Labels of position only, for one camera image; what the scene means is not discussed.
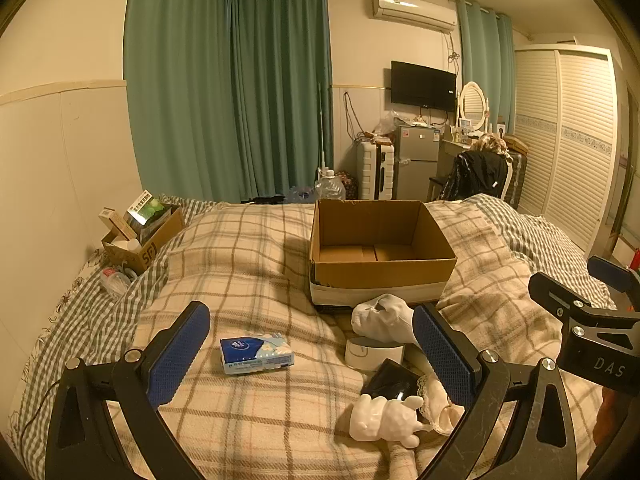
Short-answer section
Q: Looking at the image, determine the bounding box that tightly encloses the black cable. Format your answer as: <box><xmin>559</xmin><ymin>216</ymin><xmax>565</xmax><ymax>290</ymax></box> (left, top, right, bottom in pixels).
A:
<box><xmin>9</xmin><ymin>379</ymin><xmax>67</xmax><ymax>442</ymax></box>

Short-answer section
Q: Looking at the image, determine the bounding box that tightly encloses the white mop pole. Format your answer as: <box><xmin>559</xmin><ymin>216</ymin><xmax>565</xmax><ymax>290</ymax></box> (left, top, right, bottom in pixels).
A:
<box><xmin>317</xmin><ymin>82</ymin><xmax>329</xmax><ymax>172</ymax></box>

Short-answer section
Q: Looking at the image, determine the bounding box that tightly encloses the white air conditioner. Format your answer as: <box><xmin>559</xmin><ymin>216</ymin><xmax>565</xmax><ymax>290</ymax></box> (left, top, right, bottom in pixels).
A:
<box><xmin>370</xmin><ymin>0</ymin><xmax>459</xmax><ymax>35</ymax></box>

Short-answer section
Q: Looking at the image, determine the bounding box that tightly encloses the beige lace cloth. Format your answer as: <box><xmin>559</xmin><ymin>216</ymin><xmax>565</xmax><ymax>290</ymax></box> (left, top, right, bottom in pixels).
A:
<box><xmin>417</xmin><ymin>372</ymin><xmax>467</xmax><ymax>436</ymax></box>

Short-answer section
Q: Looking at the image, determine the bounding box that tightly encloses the beige slim carton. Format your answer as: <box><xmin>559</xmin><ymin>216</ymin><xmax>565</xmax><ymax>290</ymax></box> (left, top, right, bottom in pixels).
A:
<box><xmin>98</xmin><ymin>207</ymin><xmax>139</xmax><ymax>242</ymax></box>

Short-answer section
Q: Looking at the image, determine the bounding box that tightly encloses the large open cardboard box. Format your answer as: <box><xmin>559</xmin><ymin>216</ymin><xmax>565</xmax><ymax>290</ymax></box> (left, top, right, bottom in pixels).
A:
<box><xmin>308</xmin><ymin>198</ymin><xmax>458</xmax><ymax>314</ymax></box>

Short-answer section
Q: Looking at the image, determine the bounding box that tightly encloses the small cardboard box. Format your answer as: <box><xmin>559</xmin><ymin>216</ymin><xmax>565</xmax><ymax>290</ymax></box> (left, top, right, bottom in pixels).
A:
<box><xmin>101</xmin><ymin>204</ymin><xmax>187</xmax><ymax>277</ymax></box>

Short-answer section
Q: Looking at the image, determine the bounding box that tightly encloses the black jacket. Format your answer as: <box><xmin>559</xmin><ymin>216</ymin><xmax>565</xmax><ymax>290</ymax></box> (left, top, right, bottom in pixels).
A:
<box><xmin>442</xmin><ymin>148</ymin><xmax>511</xmax><ymax>202</ymax></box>

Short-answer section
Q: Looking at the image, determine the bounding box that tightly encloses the black wall television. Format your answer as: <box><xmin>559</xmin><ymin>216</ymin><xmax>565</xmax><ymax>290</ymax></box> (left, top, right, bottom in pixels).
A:
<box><xmin>390</xmin><ymin>60</ymin><xmax>459</xmax><ymax>114</ymax></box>

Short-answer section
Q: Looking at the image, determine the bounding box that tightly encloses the pale green curtain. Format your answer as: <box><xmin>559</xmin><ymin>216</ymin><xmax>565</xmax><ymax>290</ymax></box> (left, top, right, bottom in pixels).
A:
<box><xmin>457</xmin><ymin>0</ymin><xmax>516</xmax><ymax>137</ymax></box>

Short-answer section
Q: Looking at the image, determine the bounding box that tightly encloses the dark patterned bag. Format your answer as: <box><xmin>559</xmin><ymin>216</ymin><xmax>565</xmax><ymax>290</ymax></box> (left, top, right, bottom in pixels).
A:
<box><xmin>336</xmin><ymin>170</ymin><xmax>360</xmax><ymax>200</ymax></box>

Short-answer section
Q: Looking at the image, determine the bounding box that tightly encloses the white ceramic figurine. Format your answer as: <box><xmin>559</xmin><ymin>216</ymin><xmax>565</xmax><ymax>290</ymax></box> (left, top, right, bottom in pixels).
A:
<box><xmin>334</xmin><ymin>393</ymin><xmax>435</xmax><ymax>449</ymax></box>

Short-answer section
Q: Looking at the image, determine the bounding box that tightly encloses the white suitcase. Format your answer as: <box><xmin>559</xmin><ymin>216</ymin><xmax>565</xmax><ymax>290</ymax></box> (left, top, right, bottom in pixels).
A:
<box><xmin>355</xmin><ymin>139</ymin><xmax>396</xmax><ymax>201</ymax></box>

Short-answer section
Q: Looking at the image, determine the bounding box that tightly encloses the black wallet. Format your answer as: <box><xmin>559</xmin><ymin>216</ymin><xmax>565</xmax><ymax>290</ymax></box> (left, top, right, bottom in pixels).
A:
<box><xmin>360</xmin><ymin>358</ymin><xmax>424</xmax><ymax>402</ymax></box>

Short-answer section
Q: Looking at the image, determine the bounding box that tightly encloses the person's right forearm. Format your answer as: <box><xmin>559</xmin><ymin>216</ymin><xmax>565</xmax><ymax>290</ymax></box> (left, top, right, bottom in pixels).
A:
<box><xmin>593</xmin><ymin>387</ymin><xmax>622</xmax><ymax>462</ymax></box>

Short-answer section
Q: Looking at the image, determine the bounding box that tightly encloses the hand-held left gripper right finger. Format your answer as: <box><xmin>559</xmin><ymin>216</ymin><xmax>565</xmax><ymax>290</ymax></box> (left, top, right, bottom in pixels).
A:
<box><xmin>411</xmin><ymin>303</ymin><xmax>583</xmax><ymax>480</ymax></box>

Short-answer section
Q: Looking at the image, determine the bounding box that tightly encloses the large clear water jug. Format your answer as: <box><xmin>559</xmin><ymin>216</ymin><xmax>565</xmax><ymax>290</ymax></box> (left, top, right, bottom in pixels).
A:
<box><xmin>313</xmin><ymin>168</ymin><xmax>347</xmax><ymax>203</ymax></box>

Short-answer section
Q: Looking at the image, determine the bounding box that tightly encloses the fluffy brown item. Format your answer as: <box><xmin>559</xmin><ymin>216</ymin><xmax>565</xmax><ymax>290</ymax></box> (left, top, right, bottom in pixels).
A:
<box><xmin>472</xmin><ymin>133</ymin><xmax>509</xmax><ymax>154</ymax></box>

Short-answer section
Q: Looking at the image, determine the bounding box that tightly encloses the white louvred wardrobe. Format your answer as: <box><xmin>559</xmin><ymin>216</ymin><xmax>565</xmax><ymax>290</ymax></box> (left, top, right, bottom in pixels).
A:
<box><xmin>513</xmin><ymin>44</ymin><xmax>627</xmax><ymax>257</ymax></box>

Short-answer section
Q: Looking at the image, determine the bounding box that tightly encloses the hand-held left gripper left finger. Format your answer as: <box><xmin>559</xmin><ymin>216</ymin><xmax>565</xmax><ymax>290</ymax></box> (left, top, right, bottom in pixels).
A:
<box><xmin>44</xmin><ymin>301</ymin><xmax>211</xmax><ymax>480</ymax></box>

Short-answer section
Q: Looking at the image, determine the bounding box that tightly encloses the green printed carton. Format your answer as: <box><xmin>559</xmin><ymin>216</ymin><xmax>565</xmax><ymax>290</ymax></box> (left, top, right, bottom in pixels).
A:
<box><xmin>124</xmin><ymin>189</ymin><xmax>169</xmax><ymax>227</ymax></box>

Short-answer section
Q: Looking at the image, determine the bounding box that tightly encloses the white oval mirror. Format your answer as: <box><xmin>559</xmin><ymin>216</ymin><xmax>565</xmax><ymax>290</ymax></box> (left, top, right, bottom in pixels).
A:
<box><xmin>458</xmin><ymin>81</ymin><xmax>490</xmax><ymax>134</ymax></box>

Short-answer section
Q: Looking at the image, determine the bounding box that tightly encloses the white sock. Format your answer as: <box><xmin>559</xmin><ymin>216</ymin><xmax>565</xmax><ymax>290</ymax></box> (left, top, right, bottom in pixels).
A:
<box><xmin>351</xmin><ymin>294</ymin><xmax>419</xmax><ymax>349</ymax></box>

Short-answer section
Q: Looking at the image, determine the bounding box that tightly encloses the brown suitcase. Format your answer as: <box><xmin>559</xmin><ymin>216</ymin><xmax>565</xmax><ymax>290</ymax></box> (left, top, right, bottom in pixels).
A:
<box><xmin>502</xmin><ymin>134</ymin><xmax>530</xmax><ymax>212</ymax></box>

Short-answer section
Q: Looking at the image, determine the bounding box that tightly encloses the beige plaid blanket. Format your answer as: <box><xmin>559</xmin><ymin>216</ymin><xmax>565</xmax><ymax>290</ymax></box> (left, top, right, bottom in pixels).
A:
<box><xmin>106</xmin><ymin>194</ymin><xmax>617</xmax><ymax>480</ymax></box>

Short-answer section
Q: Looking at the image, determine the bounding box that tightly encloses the grey small fridge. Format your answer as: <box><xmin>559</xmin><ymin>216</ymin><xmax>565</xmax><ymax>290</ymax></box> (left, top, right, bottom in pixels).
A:
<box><xmin>393</xmin><ymin>122</ymin><xmax>444</xmax><ymax>201</ymax></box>

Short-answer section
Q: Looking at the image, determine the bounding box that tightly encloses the clear plastic bottle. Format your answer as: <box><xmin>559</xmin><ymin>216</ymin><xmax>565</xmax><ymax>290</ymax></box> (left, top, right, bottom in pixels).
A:
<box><xmin>99</xmin><ymin>267</ymin><xmax>139</xmax><ymax>297</ymax></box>

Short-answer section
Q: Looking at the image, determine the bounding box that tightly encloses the clear plastic bag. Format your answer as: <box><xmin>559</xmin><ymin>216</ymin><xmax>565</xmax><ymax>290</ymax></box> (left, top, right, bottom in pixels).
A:
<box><xmin>372</xmin><ymin>109</ymin><xmax>397</xmax><ymax>139</ymax></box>

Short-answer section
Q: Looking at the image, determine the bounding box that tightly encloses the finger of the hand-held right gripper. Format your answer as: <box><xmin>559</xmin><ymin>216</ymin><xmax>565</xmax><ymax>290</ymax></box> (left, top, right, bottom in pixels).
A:
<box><xmin>587</xmin><ymin>255</ymin><xmax>640</xmax><ymax>295</ymax></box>
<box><xmin>528</xmin><ymin>272</ymin><xmax>603</xmax><ymax>335</ymax></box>

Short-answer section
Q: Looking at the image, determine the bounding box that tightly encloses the dressing table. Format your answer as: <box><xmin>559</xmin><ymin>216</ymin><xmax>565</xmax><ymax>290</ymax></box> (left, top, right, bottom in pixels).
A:
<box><xmin>427</xmin><ymin>137</ymin><xmax>482</xmax><ymax>202</ymax></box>

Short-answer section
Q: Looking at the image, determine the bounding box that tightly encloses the blue tissue pack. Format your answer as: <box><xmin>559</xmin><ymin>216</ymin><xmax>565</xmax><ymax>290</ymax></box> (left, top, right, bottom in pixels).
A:
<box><xmin>219</xmin><ymin>332</ymin><xmax>295</xmax><ymax>377</ymax></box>

